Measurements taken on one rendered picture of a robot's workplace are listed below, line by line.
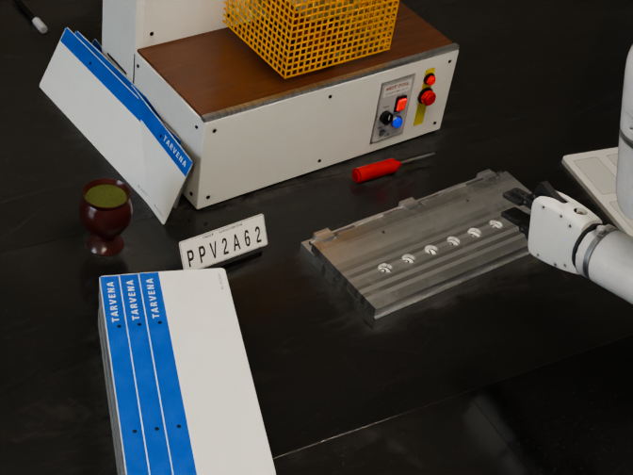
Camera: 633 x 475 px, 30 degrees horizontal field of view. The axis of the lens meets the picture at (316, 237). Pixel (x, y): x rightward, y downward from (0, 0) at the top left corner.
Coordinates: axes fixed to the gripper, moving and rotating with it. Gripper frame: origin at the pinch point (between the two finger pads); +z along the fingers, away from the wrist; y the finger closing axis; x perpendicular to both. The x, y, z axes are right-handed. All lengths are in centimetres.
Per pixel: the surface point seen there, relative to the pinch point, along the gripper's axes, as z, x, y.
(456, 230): 15.5, 2.3, 12.3
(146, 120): 56, -34, -3
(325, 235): 25.1, -18.5, 10.6
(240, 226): 31.0, -31.3, 7.3
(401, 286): 9.1, -15.1, 13.8
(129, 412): 2, -68, 9
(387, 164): 36.7, 4.3, 8.9
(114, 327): 16, -62, 6
